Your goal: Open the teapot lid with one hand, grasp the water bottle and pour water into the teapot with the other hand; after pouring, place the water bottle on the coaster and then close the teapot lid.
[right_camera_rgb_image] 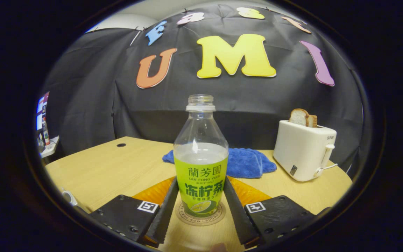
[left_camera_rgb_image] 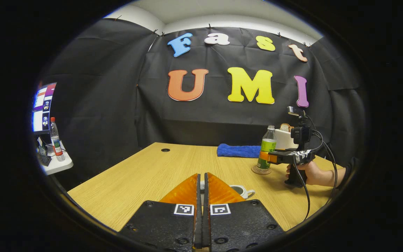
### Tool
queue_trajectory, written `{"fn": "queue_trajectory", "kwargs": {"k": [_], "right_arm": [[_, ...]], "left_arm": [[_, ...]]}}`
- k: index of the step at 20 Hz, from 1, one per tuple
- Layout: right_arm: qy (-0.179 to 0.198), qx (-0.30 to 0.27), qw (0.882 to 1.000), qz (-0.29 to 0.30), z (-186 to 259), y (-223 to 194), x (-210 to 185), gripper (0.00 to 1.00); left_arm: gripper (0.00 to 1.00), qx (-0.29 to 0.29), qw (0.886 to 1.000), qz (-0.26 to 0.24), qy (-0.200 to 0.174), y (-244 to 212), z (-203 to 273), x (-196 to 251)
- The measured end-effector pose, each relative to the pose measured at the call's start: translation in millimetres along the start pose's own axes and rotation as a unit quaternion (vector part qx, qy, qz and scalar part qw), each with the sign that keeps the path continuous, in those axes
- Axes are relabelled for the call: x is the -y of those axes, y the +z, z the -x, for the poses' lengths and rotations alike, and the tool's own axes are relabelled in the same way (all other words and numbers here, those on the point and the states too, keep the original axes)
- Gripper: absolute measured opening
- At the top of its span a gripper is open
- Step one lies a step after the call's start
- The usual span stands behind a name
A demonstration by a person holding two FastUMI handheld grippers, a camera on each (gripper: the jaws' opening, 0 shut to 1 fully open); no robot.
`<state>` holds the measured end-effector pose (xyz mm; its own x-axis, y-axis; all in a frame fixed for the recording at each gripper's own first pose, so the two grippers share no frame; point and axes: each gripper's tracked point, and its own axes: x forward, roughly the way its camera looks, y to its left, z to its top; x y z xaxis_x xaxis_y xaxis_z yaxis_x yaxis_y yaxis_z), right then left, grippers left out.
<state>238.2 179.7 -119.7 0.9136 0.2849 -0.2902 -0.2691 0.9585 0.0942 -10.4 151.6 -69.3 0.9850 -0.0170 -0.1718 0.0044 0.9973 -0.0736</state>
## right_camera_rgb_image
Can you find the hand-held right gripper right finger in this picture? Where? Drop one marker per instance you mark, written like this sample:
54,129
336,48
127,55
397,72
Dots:
282,215

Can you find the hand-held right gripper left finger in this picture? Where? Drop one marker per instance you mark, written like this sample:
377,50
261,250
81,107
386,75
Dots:
124,215

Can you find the round brown coaster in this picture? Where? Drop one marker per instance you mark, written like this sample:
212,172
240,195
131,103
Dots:
182,215

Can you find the white teacup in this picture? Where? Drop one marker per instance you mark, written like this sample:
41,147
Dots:
69,197

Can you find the green label water bottle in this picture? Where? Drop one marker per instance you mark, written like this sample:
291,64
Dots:
200,168

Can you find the red cap bottle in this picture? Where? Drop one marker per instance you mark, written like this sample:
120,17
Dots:
46,134

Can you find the blue towel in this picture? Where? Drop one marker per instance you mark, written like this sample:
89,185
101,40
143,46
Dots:
247,162

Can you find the white toaster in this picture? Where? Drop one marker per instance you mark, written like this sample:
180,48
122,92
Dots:
299,150

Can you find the toasted bread slice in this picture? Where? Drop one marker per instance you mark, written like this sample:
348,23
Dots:
312,121

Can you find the white bread slice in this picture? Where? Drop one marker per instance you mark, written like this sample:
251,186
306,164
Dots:
297,117

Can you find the white side table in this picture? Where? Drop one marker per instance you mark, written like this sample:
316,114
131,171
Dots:
51,147

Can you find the computer monitor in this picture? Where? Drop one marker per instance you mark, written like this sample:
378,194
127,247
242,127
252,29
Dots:
41,112

